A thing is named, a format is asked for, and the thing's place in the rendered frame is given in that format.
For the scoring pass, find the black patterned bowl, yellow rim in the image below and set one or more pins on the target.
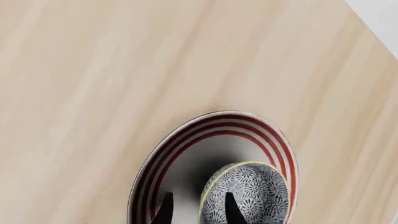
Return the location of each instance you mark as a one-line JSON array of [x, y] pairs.
[[261, 186]]

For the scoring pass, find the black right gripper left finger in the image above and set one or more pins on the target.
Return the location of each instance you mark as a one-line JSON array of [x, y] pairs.
[[165, 210]]

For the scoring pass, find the white plate with red rings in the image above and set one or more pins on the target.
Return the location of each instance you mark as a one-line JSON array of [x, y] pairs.
[[186, 151]]

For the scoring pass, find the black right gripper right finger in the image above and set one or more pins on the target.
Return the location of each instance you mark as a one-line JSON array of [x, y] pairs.
[[232, 210]]

